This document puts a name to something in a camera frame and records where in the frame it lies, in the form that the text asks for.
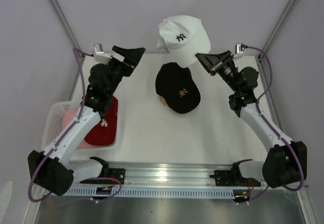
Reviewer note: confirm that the white baseball cap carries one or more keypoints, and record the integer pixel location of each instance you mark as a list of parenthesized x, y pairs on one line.
[(183, 37)]

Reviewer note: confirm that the pink baseball cap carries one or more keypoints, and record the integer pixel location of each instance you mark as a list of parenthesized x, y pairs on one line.
[(68, 117)]

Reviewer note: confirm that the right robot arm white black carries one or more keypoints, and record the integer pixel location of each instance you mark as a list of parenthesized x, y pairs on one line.
[(286, 162)]

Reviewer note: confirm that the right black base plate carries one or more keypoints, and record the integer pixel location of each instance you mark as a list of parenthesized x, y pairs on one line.
[(232, 178)]

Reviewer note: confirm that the right aluminium corner post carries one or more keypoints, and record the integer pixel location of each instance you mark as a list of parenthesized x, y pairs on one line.
[(284, 16)]

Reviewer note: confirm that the white slotted cable duct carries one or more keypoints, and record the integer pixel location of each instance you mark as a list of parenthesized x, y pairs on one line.
[(209, 193)]

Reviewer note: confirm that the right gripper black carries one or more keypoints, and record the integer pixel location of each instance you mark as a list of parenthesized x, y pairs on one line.
[(210, 62)]

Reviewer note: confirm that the aluminium corner post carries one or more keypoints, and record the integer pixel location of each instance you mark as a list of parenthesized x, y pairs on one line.
[(64, 23), (284, 16)]

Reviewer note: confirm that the black baseball cap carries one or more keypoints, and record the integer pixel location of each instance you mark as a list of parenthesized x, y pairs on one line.
[(176, 86)]

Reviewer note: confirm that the red LA baseball cap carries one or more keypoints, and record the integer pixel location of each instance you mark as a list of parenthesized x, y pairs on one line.
[(104, 133)]

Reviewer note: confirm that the left aluminium corner post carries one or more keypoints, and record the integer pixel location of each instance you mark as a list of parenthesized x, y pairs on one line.
[(64, 23)]

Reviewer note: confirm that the white plastic bin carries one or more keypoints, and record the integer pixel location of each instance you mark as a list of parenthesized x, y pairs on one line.
[(53, 127)]

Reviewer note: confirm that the aluminium mounting rail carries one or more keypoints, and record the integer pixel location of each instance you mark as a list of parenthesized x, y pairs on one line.
[(168, 175)]

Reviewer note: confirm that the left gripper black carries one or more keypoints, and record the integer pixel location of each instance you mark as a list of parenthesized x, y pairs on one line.
[(132, 57)]

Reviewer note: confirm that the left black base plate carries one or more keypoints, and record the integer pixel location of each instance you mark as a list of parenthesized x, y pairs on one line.
[(115, 173)]

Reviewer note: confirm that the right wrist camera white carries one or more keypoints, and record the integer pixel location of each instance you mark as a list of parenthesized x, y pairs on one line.
[(239, 50)]

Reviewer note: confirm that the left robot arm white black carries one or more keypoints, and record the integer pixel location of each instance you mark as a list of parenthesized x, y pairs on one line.
[(50, 167)]

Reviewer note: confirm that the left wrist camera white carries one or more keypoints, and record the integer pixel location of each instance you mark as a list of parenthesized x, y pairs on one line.
[(99, 55)]

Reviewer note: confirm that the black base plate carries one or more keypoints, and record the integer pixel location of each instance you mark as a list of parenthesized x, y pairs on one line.
[(232, 178), (115, 173)]

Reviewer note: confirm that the wooden hat stand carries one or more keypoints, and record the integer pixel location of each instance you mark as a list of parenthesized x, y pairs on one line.
[(163, 101)]

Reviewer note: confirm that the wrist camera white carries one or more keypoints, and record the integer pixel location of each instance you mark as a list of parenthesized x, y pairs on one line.
[(239, 50), (99, 55)]

